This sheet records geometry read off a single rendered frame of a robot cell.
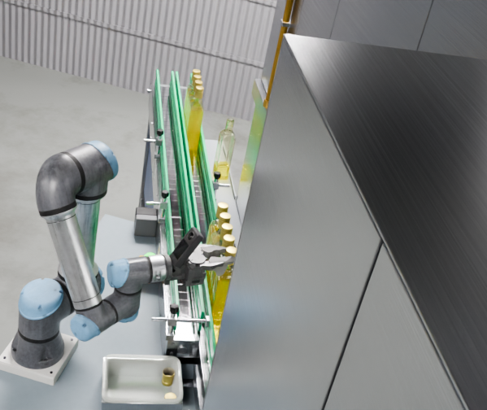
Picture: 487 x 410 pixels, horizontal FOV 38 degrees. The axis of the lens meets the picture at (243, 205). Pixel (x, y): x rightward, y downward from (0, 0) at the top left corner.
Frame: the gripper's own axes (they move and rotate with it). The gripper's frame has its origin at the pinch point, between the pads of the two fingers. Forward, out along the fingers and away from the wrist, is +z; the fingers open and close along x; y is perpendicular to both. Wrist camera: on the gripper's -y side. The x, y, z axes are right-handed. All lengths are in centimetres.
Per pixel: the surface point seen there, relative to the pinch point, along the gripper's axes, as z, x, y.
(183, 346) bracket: -12.5, 5.6, 28.6
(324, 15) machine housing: 19, -10, -68
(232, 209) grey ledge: 30, -57, 27
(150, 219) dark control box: -1, -62, 31
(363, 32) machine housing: 10, 19, -74
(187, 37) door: 111, -320, 62
